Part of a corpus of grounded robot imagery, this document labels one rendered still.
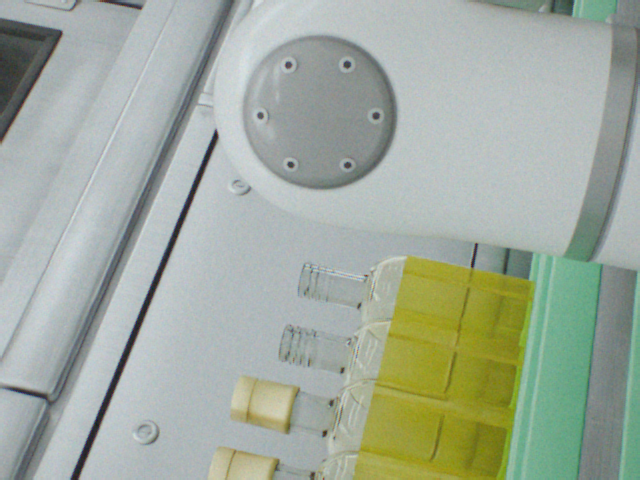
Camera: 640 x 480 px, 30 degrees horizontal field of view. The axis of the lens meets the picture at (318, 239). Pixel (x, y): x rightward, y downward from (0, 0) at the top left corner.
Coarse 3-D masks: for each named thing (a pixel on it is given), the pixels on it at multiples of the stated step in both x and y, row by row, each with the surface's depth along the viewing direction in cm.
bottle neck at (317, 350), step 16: (288, 336) 90; (304, 336) 90; (320, 336) 90; (336, 336) 91; (288, 352) 90; (304, 352) 90; (320, 352) 90; (336, 352) 90; (320, 368) 90; (336, 368) 90
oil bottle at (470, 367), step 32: (384, 320) 90; (352, 352) 89; (384, 352) 88; (416, 352) 88; (448, 352) 88; (480, 352) 88; (512, 352) 88; (416, 384) 87; (448, 384) 87; (480, 384) 87; (512, 384) 87
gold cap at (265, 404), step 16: (240, 384) 86; (256, 384) 87; (272, 384) 87; (240, 400) 86; (256, 400) 86; (272, 400) 86; (288, 400) 86; (240, 416) 86; (256, 416) 86; (272, 416) 86; (288, 416) 86; (288, 432) 87
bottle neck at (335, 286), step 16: (304, 272) 93; (320, 272) 93; (336, 272) 93; (352, 272) 94; (304, 288) 93; (320, 288) 93; (336, 288) 93; (352, 288) 93; (336, 304) 94; (352, 304) 93
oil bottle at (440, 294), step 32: (416, 256) 93; (384, 288) 91; (416, 288) 91; (448, 288) 91; (480, 288) 91; (512, 288) 91; (416, 320) 91; (448, 320) 90; (480, 320) 90; (512, 320) 90
